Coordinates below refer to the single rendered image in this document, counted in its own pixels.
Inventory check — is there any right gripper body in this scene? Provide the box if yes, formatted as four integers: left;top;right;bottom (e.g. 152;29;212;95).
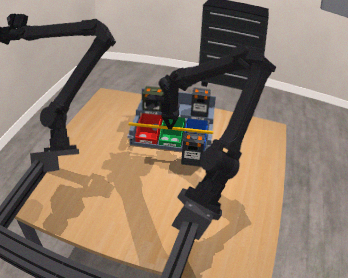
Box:
162;99;180;120

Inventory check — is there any grey metal shelf rack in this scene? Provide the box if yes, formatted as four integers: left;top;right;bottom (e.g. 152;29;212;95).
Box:
127;92;216;152

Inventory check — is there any green open bin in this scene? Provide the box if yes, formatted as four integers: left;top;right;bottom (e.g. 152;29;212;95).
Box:
159;117;185;147

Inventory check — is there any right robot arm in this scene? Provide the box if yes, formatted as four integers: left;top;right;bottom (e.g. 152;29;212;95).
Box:
146;45;276;214

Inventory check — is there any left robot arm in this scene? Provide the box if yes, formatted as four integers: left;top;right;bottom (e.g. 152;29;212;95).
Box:
1;13;116;152

